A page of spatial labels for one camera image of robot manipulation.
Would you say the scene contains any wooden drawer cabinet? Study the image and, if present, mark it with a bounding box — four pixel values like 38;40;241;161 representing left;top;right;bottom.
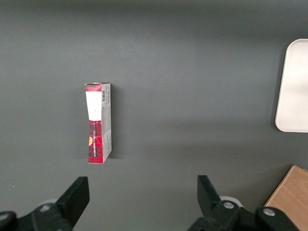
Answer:
263;164;308;231

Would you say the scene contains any beige rectangular tray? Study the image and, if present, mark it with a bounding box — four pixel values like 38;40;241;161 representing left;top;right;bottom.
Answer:
274;38;308;133

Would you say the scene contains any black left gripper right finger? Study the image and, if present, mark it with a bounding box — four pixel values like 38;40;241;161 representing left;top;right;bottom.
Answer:
187;175;299;231

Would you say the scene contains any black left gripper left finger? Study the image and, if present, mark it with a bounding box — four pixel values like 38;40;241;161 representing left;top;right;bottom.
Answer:
0;176;90;231

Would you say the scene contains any red plaid cardboard box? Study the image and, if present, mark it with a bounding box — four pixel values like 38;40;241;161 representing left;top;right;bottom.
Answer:
84;81;112;165

